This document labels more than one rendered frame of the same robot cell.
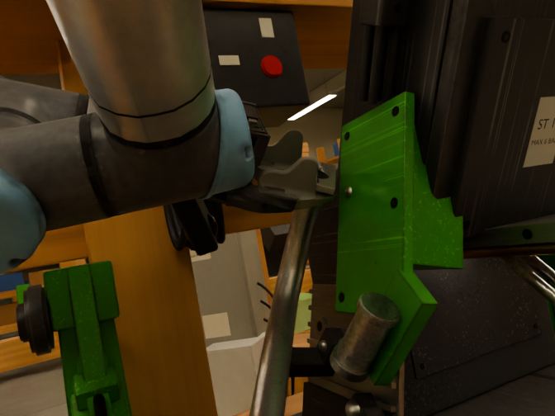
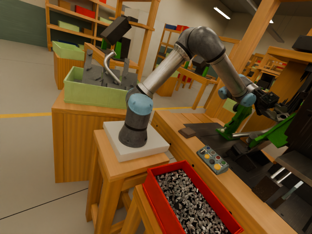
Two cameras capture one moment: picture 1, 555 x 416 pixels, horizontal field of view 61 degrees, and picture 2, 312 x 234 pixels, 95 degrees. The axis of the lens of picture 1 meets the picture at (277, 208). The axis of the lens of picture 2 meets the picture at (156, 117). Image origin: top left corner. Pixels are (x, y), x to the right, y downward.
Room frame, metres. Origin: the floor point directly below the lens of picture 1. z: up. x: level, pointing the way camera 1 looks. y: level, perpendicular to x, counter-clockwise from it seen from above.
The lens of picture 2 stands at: (-0.25, -0.64, 1.36)
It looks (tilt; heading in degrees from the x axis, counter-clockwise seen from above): 27 degrees down; 77
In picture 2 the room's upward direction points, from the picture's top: 18 degrees clockwise
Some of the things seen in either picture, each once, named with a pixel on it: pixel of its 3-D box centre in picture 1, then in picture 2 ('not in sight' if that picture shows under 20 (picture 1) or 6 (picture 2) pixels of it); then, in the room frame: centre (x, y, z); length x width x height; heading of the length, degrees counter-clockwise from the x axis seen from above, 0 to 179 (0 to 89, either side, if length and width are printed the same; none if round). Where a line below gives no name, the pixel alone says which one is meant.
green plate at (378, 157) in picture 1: (396, 205); (285, 132); (0.49, -0.12, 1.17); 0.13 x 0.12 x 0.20; 114
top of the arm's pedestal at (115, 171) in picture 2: not in sight; (130, 147); (-0.20, -0.03, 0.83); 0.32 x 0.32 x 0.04; 28
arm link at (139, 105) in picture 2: not in sight; (139, 109); (-0.20, -0.01, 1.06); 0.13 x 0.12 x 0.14; 98
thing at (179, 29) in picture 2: not in sight; (177, 54); (1.31, 6.33, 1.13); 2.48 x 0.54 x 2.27; 122
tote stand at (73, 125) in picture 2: not in sight; (99, 133); (-0.49, 0.60, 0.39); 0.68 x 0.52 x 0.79; 14
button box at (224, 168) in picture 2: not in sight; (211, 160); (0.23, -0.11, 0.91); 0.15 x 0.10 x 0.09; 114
